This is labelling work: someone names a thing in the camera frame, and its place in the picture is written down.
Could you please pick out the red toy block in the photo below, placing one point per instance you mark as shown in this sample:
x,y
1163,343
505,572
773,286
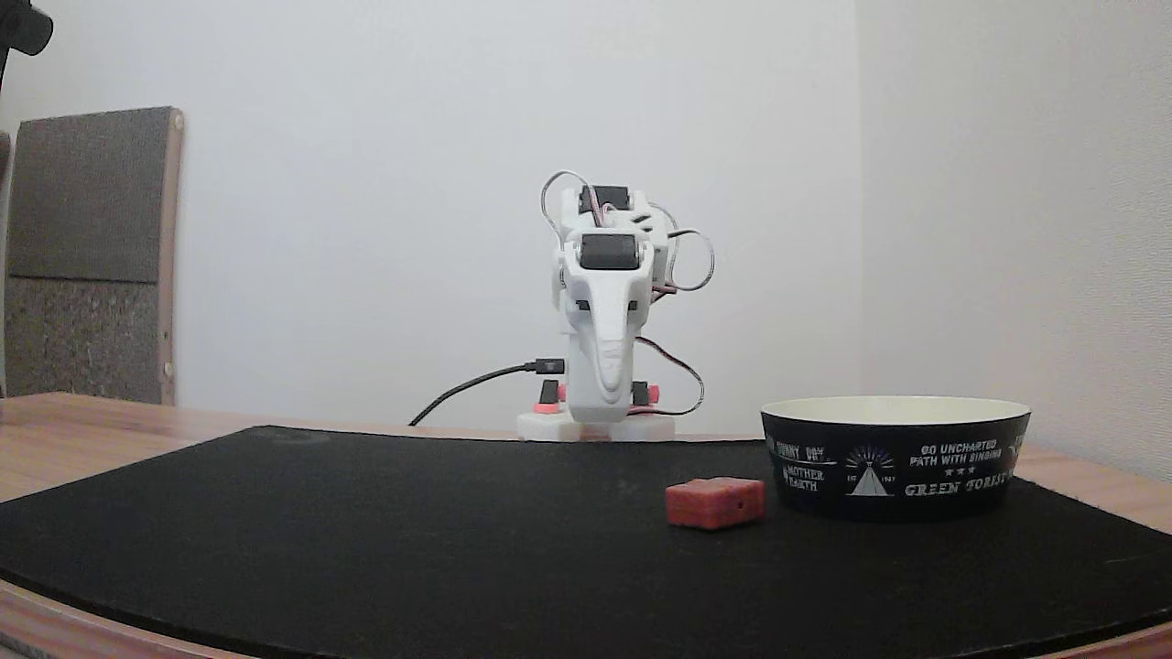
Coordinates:
x,y
714,503

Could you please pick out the black printed bowl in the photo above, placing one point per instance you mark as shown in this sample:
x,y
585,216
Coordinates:
x,y
893,467

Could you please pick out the black pink table clamp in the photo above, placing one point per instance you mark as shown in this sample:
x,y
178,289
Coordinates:
x,y
548,395
645,394

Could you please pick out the black felt mat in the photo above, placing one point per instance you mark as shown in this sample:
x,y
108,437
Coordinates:
x,y
458,540

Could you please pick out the grey board with wooden edge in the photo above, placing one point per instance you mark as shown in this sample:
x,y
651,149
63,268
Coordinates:
x,y
87,247

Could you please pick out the black camera device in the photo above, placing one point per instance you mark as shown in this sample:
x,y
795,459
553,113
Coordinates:
x,y
23,27

